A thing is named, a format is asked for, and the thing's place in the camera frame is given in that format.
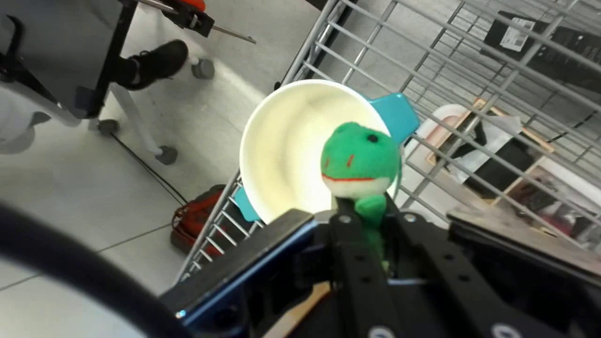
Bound black box white label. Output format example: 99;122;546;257
478;7;601;96

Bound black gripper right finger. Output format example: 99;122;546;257
394;210;550;338

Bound green plush frog toy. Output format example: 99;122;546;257
319;120;403;229

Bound silver wire shelf rack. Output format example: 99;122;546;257
174;0;601;284

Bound white bowl teal handles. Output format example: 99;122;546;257
231;79;422;225

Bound white printed flat box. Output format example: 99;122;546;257
409;99;565;212

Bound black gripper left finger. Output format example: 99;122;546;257
326;210;407;338

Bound thick black cable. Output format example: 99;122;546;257
0;203;197;338

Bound black shoe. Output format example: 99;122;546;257
116;38;189;92

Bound wheeled stand base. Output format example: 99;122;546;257
0;0;217;167

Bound red floor tool case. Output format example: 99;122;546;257
169;182;227;255

